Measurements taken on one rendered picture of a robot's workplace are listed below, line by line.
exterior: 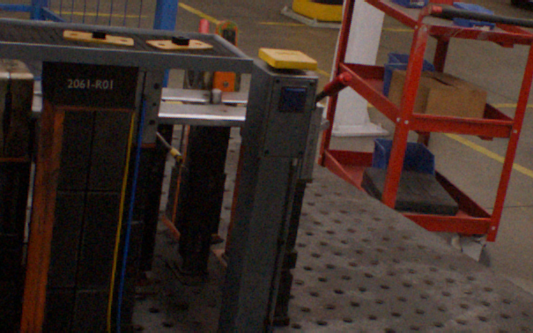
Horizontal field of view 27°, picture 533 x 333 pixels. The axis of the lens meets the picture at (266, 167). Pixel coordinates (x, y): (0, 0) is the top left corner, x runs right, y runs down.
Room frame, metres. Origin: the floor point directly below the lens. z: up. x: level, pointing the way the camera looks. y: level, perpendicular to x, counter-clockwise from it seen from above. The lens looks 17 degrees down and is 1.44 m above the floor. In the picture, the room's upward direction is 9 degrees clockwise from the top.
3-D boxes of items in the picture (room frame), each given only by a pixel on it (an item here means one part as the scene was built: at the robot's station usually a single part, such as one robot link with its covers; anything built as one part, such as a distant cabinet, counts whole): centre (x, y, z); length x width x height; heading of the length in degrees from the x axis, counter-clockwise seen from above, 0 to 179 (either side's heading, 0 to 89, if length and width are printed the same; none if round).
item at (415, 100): (4.01, -0.54, 0.49); 0.81 x 0.47 x 0.97; 17
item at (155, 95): (1.52, 0.21, 0.90); 0.13 x 0.10 x 0.41; 25
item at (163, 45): (1.37, 0.13, 1.17); 0.08 x 0.04 x 0.01; 136
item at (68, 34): (1.33, 0.23, 1.17); 0.08 x 0.04 x 0.01; 101
